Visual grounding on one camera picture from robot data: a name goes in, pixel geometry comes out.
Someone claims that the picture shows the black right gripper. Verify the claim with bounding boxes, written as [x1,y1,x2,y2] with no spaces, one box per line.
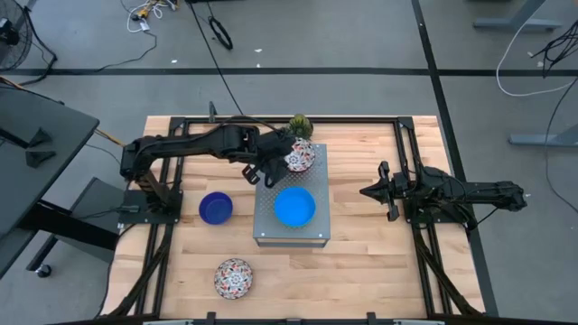
[359,161,410,222]

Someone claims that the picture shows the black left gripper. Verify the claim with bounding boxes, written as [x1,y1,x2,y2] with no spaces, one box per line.
[242,130,295,189]

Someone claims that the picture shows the floral patterned ceramic bowl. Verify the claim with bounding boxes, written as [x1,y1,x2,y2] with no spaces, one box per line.
[213,257,255,301]
[283,137,317,174]

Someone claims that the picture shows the light blue plastic bowl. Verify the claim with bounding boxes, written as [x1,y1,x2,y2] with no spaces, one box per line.
[274,186,317,228]

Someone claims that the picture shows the dark blue plastic bowl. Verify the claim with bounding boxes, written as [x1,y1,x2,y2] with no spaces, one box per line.
[198,190,235,227]

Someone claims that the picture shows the small potted green plant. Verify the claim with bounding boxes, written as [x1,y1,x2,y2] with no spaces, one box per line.
[282,113,315,142]

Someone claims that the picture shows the grey perforated metal shelf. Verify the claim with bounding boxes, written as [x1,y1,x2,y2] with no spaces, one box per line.
[252,143,332,248]

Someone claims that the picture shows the grey desk foot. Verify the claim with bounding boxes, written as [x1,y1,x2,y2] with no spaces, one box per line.
[508,122,578,148]
[472,0,564,33]

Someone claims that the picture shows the black desk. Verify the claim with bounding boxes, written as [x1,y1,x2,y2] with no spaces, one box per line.
[0,85,124,279]

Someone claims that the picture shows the black floor fan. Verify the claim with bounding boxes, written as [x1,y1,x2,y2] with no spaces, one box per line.
[0,0,34,72]

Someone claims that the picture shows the long black cable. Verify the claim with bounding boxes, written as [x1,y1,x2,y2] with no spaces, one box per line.
[543,77,578,213]
[186,0,245,116]

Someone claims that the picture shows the coiled black cable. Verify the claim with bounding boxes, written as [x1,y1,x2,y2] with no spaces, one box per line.
[208,15,235,51]

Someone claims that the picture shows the long white cable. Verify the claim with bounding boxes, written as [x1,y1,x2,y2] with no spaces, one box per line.
[495,13,578,98]

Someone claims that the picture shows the yellow cable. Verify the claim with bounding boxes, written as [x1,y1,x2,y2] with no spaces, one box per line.
[93,128,127,149]

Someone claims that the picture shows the white cable bundle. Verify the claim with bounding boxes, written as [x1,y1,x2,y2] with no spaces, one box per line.
[125,0,178,34]

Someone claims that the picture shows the black cable bunch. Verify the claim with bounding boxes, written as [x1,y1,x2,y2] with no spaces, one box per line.
[530,20,578,79]

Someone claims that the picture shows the black triangular bracket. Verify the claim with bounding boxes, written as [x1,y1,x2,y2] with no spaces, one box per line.
[24,150,58,170]
[26,127,53,148]

